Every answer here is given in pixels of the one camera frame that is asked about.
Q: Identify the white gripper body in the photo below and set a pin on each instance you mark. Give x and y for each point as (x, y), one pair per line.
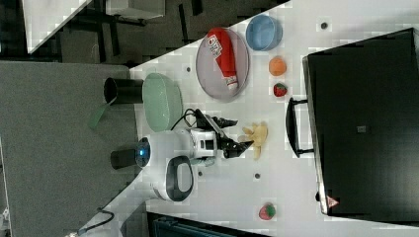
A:
(204, 143)

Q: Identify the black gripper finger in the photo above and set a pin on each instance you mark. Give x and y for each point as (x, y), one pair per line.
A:
(233, 149)
(224, 122)

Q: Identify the plush yellow banana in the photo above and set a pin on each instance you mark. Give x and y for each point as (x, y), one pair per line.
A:
(257, 134)

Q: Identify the red strawberry toy near arm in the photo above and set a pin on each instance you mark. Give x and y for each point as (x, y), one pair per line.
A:
(267, 211)

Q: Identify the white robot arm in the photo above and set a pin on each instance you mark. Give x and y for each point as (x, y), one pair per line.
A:
(165, 159)

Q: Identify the green mug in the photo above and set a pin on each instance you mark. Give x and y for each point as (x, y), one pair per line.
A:
(206, 161)

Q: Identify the purple round plate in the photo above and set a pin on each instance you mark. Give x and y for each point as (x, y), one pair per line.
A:
(209, 73)

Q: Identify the green perforated colander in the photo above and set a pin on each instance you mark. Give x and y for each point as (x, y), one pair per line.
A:
(162, 101)

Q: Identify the red strawberry toy near plate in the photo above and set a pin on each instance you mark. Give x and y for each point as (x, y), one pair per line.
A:
(280, 90)

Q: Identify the orange toy fruit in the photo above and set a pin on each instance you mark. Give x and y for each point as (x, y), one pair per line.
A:
(277, 66)

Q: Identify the red ketchup bottle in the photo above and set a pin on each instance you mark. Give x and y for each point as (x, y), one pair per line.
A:
(220, 46)

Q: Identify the blue bowl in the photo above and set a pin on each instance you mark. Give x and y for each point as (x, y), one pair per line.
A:
(264, 33)

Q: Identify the green tape strip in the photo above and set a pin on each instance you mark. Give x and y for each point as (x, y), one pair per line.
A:
(96, 116)

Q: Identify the white side table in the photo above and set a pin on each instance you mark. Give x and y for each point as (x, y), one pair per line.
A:
(43, 18)

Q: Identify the black camera with cable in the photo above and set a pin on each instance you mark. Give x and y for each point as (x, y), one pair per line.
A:
(206, 123)

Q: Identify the small black post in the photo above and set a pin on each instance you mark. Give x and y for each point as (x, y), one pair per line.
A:
(122, 158)

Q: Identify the black cylinder post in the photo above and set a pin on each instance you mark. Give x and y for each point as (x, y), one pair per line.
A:
(123, 91)

